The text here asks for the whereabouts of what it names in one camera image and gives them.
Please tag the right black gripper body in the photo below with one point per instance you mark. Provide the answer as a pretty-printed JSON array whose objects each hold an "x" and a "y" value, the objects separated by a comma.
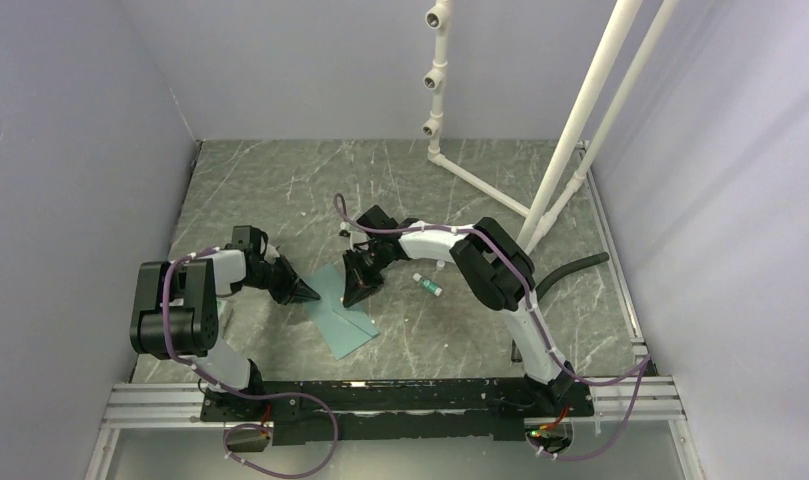
[{"x": 366, "y": 268}]

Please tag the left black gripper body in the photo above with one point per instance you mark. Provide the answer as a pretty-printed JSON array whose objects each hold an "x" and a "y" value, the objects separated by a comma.
[{"x": 283, "y": 284}]

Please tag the teal envelope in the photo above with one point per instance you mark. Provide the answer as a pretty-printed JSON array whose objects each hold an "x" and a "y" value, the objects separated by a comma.
[{"x": 343, "y": 329}]

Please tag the green white glue stick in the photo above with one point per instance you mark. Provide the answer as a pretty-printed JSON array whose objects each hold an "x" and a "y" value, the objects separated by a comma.
[{"x": 427, "y": 284}]

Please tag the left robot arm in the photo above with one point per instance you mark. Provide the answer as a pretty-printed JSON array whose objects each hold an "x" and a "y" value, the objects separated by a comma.
[{"x": 175, "y": 314}]

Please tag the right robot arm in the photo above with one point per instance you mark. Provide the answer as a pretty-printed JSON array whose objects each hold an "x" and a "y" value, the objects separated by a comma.
[{"x": 497, "y": 271}]

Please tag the green label plastic box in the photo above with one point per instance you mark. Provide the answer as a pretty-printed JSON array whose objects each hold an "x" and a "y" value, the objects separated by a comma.
[{"x": 225, "y": 313}]

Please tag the black foam tube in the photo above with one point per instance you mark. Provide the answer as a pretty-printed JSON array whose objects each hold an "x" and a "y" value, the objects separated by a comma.
[{"x": 568, "y": 269}]

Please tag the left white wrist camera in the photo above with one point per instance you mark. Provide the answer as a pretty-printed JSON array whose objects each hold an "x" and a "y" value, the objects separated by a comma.
[{"x": 252, "y": 241}]

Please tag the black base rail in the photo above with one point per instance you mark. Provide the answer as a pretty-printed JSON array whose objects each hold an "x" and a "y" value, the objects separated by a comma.
[{"x": 499, "y": 408}]

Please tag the white pvc pipe frame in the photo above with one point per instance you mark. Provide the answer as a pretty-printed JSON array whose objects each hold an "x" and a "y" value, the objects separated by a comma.
[{"x": 540, "y": 217}]

